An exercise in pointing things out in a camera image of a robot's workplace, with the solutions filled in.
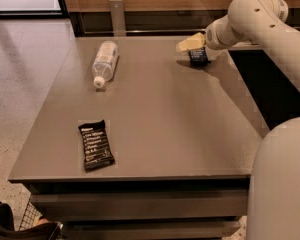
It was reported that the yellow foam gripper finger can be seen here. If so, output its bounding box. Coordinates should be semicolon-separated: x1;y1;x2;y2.
176;33;205;52

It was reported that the dark blue rxbar wrapper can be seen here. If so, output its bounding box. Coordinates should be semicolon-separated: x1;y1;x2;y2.
188;48;210;66

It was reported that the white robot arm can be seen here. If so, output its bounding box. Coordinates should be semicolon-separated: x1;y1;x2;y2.
176;0;300;240

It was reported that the black rxbar wrapper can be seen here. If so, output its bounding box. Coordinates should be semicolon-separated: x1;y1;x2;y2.
78;120;115;171

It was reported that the clear plastic water bottle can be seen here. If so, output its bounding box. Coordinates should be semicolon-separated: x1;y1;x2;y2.
92;41;119;89

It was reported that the grey table drawer front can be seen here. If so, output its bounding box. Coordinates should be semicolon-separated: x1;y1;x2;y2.
31;190;247;221

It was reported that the black chair seat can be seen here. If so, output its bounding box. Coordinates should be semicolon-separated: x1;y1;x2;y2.
0;201;61;240

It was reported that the left metal wall bracket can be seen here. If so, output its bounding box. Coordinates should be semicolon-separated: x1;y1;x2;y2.
109;0;126;37

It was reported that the wire mesh basket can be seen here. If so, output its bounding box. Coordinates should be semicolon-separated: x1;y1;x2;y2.
18;200;42;230

